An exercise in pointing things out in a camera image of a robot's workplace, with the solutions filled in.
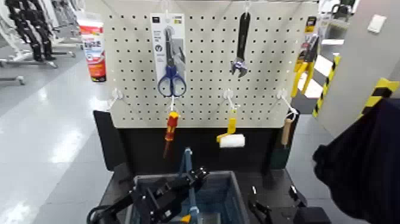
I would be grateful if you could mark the beige pegboard panel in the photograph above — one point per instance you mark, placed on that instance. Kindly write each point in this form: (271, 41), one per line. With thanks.
(209, 72)

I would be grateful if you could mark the yellow black corner guard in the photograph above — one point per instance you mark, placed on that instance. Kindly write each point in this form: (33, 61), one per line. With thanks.
(378, 94)

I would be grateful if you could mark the white pegboard hook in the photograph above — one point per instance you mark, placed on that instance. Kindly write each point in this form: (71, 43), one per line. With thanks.
(286, 100)
(172, 103)
(116, 94)
(229, 97)
(247, 6)
(166, 11)

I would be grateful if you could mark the white wall switch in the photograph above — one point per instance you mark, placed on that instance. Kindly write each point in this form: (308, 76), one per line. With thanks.
(376, 23)

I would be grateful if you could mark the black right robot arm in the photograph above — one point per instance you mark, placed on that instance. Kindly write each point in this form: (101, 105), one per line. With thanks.
(362, 165)

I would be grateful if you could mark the black adjustable wrench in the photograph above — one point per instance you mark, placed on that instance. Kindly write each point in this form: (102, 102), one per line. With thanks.
(242, 40)

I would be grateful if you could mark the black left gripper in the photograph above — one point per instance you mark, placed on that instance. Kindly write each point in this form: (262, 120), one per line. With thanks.
(157, 204)

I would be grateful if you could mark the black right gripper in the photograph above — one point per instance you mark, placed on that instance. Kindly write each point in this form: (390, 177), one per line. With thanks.
(312, 216)

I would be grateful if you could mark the black robot on stand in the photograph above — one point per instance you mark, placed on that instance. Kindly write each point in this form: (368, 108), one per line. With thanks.
(31, 28)

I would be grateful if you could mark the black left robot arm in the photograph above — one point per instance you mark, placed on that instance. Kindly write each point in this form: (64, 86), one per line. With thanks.
(107, 211)

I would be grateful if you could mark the yellow black pliers card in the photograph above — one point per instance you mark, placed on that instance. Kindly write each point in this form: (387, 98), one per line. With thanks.
(310, 24)

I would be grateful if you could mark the red white sealant tube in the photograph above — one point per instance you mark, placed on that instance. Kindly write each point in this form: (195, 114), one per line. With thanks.
(93, 50)

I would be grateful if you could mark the grey blue plastic crate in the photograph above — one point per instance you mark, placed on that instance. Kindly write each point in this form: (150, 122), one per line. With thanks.
(222, 197)

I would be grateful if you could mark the yellow black striped post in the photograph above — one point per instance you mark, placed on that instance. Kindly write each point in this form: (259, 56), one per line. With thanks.
(326, 86)

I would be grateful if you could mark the red yellow screwdriver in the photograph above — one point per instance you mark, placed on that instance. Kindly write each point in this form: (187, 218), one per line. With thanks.
(171, 128)

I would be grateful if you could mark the small orange tool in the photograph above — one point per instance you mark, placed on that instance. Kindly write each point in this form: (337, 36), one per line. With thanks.
(186, 218)

